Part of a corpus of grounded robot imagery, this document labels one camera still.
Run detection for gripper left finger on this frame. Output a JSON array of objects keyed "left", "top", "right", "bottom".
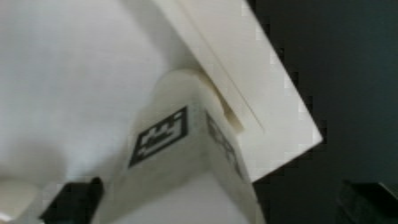
[{"left": 39, "top": 177, "right": 105, "bottom": 224}]

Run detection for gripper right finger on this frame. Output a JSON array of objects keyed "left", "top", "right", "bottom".
[{"left": 334, "top": 180, "right": 398, "bottom": 224}]

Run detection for white square table top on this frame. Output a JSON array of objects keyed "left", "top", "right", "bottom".
[{"left": 0, "top": 0, "right": 250, "bottom": 224}]

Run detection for white L-shaped obstacle fence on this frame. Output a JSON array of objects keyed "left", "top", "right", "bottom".
[{"left": 153, "top": 0, "right": 323, "bottom": 179}]

